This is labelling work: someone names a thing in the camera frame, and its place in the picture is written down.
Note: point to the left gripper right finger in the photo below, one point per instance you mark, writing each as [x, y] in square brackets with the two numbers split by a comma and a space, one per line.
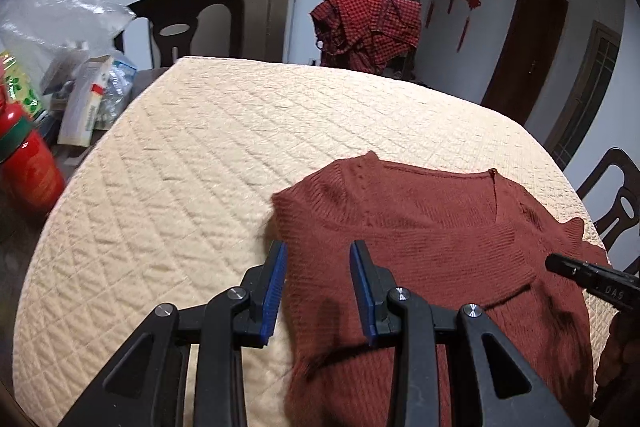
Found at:
[459, 355]

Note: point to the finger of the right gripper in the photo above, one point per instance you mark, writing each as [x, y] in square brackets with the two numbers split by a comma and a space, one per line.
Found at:
[619, 289]

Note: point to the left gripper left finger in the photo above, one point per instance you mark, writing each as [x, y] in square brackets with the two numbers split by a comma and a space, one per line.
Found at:
[144, 382]

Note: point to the rust red knit sweater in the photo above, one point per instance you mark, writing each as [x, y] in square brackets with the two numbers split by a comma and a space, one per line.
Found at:
[451, 238]

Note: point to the dark chair at right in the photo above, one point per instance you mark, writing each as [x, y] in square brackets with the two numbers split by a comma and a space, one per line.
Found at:
[623, 215]

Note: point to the dark framed window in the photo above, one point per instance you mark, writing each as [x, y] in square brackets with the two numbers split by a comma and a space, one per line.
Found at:
[587, 94]

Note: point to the cream quilted table cover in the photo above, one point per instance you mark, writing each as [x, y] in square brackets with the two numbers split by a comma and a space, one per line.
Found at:
[172, 204]

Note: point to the red thermos bottle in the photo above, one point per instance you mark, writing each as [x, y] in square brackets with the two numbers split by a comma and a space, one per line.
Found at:
[29, 174]

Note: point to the dark brown door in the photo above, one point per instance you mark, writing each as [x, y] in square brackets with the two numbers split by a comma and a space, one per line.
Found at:
[526, 57]

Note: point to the white medicine box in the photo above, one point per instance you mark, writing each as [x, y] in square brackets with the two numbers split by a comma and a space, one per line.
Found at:
[82, 106]

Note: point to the red checked cloth on chair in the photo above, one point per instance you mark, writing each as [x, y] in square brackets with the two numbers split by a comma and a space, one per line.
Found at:
[365, 35]

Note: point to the dark chair behind table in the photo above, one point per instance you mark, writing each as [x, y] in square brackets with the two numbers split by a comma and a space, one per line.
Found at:
[173, 24]

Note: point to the clear plastic bag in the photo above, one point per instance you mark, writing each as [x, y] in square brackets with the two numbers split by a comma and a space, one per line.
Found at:
[49, 39]

